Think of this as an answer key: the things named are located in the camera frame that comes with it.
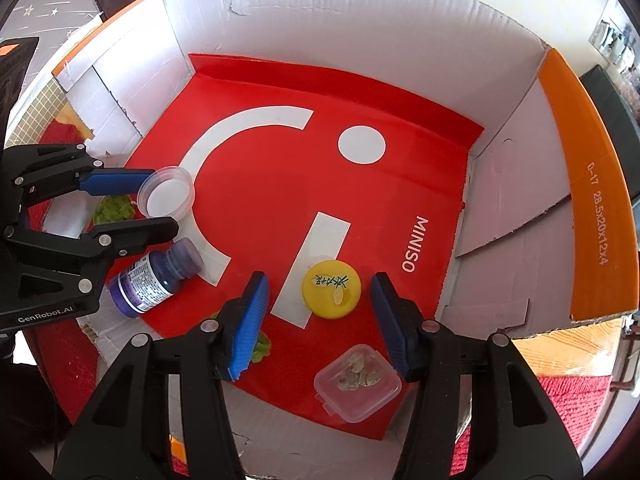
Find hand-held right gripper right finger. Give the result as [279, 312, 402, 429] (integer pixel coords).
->
[370, 271, 583, 480]

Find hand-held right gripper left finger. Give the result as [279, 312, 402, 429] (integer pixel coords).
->
[52, 271, 271, 480]

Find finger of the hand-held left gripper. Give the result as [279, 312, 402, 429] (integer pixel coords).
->
[0, 216, 180, 295]
[2, 142, 157, 207]

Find olive green knitted toy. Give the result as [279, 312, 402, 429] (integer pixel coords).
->
[210, 310, 273, 365]

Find fluffy green knitted toy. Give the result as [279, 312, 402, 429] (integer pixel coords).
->
[92, 195, 136, 226]

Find clear round plastic container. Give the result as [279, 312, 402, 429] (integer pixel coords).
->
[137, 166, 195, 219]

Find purple bottle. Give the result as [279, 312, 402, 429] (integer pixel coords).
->
[109, 238, 205, 319]

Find yellow round container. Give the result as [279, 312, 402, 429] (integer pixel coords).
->
[301, 259, 362, 320]

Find small clear plastic box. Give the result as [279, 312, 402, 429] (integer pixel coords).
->
[313, 344, 402, 423]

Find orange cardboard box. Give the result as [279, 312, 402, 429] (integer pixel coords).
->
[50, 0, 636, 478]

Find red MINISO bag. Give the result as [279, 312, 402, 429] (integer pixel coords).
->
[120, 52, 485, 441]

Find red knitted blanket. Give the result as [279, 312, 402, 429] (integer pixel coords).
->
[25, 120, 623, 478]

